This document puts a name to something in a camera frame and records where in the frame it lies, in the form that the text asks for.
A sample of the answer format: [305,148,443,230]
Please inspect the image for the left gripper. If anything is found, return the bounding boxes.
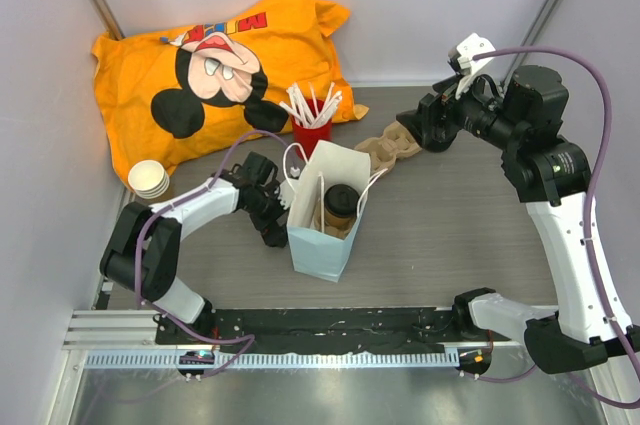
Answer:
[243,180,300,247]

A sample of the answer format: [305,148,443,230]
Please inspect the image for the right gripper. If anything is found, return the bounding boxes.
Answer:
[398,64,526,151]

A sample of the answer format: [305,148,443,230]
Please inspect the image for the light blue paper bag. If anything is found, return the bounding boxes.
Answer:
[281,140,386,282]

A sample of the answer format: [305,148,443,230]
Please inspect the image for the single straw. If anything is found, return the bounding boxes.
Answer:
[317,172,326,234]

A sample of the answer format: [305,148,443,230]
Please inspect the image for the pulp cup carrier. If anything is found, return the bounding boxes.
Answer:
[354,121,421,174]
[312,200,357,239]

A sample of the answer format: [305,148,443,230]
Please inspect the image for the single black cup lid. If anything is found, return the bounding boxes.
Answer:
[324,184,360,218]

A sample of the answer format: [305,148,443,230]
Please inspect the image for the single paper coffee cup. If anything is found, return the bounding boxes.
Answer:
[325,211,357,233]

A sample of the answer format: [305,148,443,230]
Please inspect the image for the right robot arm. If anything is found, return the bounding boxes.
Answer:
[396,65,639,374]

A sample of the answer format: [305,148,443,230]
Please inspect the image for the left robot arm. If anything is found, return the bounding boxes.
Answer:
[100,152,288,344]

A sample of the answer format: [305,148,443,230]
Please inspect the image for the red ribbed cup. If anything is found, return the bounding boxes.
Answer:
[291,118,332,159]

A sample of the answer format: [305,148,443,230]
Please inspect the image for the stack of paper cups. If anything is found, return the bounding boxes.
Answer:
[127,160,172,203]

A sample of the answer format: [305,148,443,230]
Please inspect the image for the orange cartoon t-shirt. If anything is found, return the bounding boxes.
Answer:
[91,0,368,181]

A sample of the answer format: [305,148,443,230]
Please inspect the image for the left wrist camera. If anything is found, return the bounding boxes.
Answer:
[279,166,302,210]

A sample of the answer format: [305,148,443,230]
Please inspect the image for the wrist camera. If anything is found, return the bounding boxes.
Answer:
[279,166,302,210]
[448,33,496,99]

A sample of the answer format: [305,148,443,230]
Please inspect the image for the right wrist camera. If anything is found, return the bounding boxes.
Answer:
[448,33,496,99]

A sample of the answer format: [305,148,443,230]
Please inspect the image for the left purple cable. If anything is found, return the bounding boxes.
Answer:
[134,129,301,379]

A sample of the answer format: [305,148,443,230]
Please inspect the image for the purple cable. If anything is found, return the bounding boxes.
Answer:
[134,129,301,379]
[457,46,640,409]

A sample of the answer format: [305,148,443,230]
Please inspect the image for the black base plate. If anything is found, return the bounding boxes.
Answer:
[154,305,496,356]

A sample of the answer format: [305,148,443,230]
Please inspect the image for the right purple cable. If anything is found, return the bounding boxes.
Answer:
[457,46,640,409]

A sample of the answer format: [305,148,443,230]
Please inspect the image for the slotted cable duct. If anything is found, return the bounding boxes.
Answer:
[84,349,459,370]

